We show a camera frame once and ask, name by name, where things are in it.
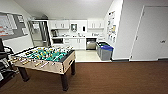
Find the large colourful wall poster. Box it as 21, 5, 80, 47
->
107, 10, 117, 36

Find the white door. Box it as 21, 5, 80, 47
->
129, 4, 168, 62

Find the white drawer stack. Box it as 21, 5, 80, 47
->
96, 37, 106, 44
62, 37, 70, 48

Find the stainless steel refrigerator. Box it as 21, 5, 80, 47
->
28, 19, 52, 48

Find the stainless steel dishwasher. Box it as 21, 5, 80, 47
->
85, 38, 98, 51

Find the blue recycling bin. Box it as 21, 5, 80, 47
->
96, 41, 106, 51

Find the green foosball table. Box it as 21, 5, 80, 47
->
9, 44, 77, 92

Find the large white pinned paper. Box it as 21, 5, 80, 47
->
0, 13, 10, 37

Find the grey crumpled bundle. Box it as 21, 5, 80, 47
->
34, 14, 49, 20

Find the grey bulletin board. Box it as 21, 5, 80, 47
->
0, 11, 30, 41

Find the white two-door sink cabinet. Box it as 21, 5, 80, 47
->
69, 37, 87, 50

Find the white wall cabinet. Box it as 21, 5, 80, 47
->
87, 19, 105, 30
49, 19, 70, 30

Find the white paper note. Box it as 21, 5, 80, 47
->
32, 23, 40, 30

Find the grey bin blue lid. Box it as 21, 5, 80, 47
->
100, 45, 114, 62

